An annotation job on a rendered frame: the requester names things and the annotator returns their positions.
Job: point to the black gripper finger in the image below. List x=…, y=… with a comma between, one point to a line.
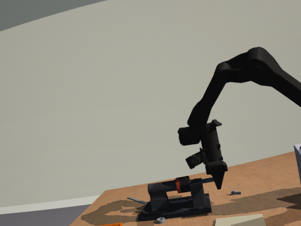
x=218, y=178

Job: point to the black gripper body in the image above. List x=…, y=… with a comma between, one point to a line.
x=214, y=158

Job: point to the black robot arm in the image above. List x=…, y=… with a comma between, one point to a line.
x=255, y=65

